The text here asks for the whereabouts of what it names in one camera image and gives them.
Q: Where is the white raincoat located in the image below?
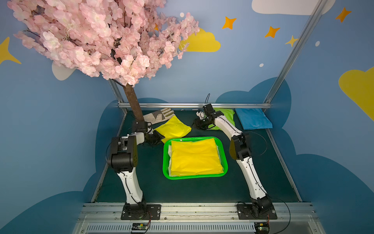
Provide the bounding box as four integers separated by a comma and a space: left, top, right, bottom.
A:
168, 144, 172, 177

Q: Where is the lime green raincoat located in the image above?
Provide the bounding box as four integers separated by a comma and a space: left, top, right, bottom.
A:
208, 108, 235, 130

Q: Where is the yellow raincoat back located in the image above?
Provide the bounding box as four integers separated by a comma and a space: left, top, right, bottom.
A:
155, 116, 191, 143

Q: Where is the yellow raincoat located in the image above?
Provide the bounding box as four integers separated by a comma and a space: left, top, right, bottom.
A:
155, 116, 191, 143
170, 137, 224, 177

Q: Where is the green plastic basket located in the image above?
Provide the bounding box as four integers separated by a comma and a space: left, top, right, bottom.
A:
163, 136, 228, 180

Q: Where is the yellow raincoat front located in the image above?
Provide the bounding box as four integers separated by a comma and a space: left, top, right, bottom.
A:
170, 137, 224, 177

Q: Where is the blue raincoat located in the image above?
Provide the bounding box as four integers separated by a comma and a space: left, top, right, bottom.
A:
235, 108, 273, 130

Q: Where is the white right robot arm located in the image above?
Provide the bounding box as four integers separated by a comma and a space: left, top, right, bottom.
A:
193, 104, 274, 216

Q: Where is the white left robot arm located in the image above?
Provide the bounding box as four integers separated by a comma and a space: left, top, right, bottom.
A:
106, 121, 162, 216

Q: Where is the beige folded cloth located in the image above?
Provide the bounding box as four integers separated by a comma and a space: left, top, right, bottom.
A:
143, 108, 175, 124

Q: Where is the left circuit board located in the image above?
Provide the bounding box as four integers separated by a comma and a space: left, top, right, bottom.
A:
131, 223, 150, 232

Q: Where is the circuit board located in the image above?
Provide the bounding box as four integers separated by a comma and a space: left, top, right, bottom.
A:
131, 223, 150, 232
254, 223, 270, 234

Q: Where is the pink cherry blossom tree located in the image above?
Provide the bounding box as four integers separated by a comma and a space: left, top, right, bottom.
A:
7, 0, 200, 121

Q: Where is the right circuit board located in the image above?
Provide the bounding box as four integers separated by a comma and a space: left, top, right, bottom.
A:
254, 223, 270, 234

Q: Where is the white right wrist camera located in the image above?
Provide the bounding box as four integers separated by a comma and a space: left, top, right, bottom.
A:
196, 111, 205, 120

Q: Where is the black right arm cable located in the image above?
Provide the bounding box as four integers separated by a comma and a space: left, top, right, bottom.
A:
248, 131, 268, 157

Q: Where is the aluminium frame crossbar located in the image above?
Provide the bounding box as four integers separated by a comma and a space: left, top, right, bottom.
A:
118, 102, 272, 109

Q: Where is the aluminium frame post left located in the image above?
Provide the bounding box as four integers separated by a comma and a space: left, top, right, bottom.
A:
108, 79, 128, 116

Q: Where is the aluminium frame post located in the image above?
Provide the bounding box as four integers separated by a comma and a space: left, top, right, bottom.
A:
108, 79, 128, 116
264, 0, 328, 105

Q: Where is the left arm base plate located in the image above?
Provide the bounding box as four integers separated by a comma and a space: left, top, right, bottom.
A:
120, 203, 162, 220

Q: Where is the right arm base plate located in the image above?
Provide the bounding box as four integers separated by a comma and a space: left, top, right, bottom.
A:
236, 203, 278, 220

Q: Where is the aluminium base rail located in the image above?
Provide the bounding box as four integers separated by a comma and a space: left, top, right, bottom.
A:
73, 203, 325, 234

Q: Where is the aluminium frame post right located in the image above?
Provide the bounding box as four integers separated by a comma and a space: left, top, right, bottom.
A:
264, 0, 328, 105

